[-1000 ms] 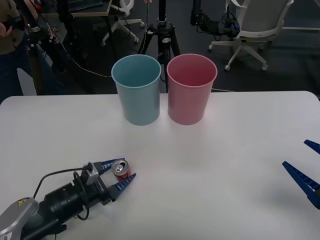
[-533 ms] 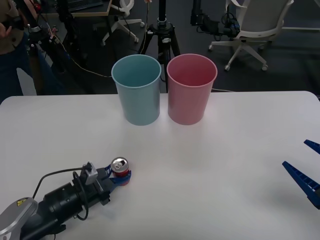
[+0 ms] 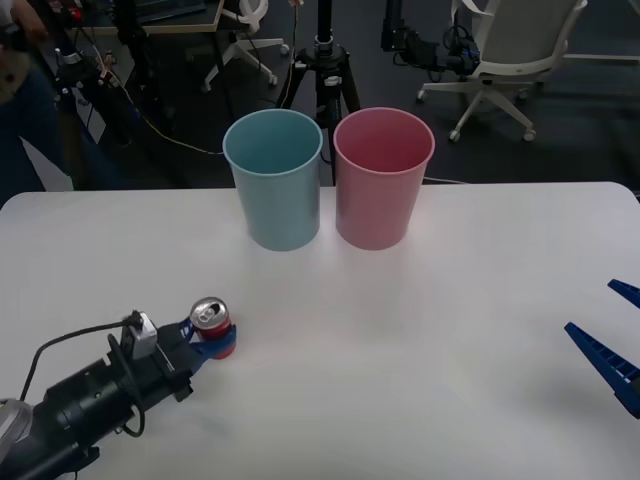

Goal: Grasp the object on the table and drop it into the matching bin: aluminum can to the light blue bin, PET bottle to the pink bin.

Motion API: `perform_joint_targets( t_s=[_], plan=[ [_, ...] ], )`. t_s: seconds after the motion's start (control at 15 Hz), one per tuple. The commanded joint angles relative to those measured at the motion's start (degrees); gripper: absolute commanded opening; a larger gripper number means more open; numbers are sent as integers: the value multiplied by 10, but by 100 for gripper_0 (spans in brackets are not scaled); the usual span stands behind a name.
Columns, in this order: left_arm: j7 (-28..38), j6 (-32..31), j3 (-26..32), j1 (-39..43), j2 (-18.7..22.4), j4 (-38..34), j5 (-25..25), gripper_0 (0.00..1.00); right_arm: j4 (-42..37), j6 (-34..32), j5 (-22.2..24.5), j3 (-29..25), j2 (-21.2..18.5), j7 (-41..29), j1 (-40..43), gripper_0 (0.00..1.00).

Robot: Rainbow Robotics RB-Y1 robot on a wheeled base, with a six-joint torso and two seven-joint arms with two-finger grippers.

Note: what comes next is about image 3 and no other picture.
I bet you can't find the black equipment with cables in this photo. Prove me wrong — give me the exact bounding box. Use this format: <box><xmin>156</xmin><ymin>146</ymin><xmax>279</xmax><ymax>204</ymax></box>
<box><xmin>378</xmin><ymin>0</ymin><xmax>482</xmax><ymax>81</ymax></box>

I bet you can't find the red can with silver top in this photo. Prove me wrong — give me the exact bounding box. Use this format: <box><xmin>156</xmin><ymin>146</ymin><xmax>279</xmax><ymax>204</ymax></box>
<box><xmin>189</xmin><ymin>296</ymin><xmax>236</xmax><ymax>359</ymax></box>

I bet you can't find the person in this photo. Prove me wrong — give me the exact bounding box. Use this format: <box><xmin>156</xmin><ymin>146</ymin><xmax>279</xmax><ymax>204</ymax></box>
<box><xmin>0</xmin><ymin>0</ymin><xmax>129</xmax><ymax>192</ymax></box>

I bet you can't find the white office chair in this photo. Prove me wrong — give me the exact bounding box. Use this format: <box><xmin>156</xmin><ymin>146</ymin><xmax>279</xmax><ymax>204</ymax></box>
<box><xmin>201</xmin><ymin>0</ymin><xmax>292</xmax><ymax>95</ymax></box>
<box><xmin>416</xmin><ymin>0</ymin><xmax>585</xmax><ymax>145</ymax></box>

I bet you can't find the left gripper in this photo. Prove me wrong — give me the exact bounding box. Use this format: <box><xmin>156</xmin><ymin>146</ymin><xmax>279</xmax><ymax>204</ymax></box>
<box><xmin>107</xmin><ymin>315</ymin><xmax>240</xmax><ymax>404</ymax></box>

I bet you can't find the black tripod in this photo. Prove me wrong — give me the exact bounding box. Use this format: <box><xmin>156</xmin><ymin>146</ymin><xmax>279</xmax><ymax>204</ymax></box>
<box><xmin>276</xmin><ymin>0</ymin><xmax>362</xmax><ymax>187</ymax></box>

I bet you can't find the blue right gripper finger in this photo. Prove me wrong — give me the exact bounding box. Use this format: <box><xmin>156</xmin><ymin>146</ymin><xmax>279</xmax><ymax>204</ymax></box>
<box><xmin>606</xmin><ymin>278</ymin><xmax>640</xmax><ymax>308</ymax></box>
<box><xmin>564</xmin><ymin>321</ymin><xmax>640</xmax><ymax>419</ymax></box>

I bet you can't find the pink plastic bin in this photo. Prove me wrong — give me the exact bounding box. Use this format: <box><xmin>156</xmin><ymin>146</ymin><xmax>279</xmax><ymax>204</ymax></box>
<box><xmin>332</xmin><ymin>105</ymin><xmax>436</xmax><ymax>252</ymax></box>

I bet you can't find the black stand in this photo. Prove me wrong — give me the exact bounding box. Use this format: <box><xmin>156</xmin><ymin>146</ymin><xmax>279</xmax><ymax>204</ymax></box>
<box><xmin>52</xmin><ymin>27</ymin><xmax>169</xmax><ymax>149</ymax></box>

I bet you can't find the yellow cable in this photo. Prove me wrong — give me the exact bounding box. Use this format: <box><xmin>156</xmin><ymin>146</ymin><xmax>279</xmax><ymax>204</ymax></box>
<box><xmin>92</xmin><ymin>47</ymin><xmax>226</xmax><ymax>156</ymax></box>

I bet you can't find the wooden desk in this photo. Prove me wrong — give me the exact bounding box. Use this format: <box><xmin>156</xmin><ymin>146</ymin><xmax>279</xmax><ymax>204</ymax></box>
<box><xmin>64</xmin><ymin>0</ymin><xmax>227</xmax><ymax>37</ymax></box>

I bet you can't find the pale blue plastic bin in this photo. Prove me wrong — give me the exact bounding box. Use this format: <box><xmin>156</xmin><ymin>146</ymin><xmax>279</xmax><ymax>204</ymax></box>
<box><xmin>221</xmin><ymin>108</ymin><xmax>324</xmax><ymax>253</ymax></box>

